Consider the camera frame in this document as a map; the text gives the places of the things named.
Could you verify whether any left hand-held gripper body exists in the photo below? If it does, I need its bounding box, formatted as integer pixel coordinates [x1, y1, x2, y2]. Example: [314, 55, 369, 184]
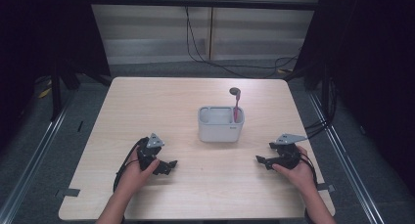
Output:
[136, 132, 165, 172]

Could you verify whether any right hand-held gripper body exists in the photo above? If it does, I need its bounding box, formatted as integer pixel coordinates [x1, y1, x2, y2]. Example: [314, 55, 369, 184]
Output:
[268, 133, 308, 171]

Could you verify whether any white toothbrush holder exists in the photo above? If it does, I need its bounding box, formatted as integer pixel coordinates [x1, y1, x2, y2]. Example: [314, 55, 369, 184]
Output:
[197, 105, 246, 144]

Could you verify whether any pink toothbrush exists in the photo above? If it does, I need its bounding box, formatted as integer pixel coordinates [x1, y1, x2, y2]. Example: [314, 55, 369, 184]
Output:
[232, 88, 242, 124]

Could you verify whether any person's right hand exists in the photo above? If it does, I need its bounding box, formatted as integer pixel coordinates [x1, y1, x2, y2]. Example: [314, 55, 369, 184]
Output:
[271, 145, 318, 195]

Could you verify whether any person's left hand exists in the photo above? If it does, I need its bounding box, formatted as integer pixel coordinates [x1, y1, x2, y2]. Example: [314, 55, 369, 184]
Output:
[116, 148, 161, 199]

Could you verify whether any grey tape strip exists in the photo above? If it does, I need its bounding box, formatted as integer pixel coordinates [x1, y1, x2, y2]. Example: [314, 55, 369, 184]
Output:
[316, 182, 337, 194]
[54, 187, 81, 200]

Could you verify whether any black metal stand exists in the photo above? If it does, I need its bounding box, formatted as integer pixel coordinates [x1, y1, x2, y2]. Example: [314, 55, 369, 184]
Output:
[48, 52, 114, 122]

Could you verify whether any yellow floor tape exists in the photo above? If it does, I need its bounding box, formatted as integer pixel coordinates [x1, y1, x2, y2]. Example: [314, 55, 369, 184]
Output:
[36, 79, 53, 100]

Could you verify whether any dark curtain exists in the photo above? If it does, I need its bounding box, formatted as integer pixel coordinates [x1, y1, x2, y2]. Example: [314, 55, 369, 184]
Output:
[293, 0, 415, 198]
[0, 0, 113, 150]

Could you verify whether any black horizontal bar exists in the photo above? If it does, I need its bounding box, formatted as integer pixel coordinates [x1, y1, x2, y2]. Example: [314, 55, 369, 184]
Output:
[87, 0, 320, 12]

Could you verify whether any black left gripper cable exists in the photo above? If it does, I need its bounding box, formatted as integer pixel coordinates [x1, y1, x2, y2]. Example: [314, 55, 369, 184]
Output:
[113, 137, 150, 196]

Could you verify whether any metal floor rail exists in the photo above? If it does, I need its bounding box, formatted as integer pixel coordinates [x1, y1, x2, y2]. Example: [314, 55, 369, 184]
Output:
[307, 92, 387, 224]
[0, 88, 78, 224]

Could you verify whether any black wall cable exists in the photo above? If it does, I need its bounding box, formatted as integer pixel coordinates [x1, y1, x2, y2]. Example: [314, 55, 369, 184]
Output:
[183, 5, 301, 79]

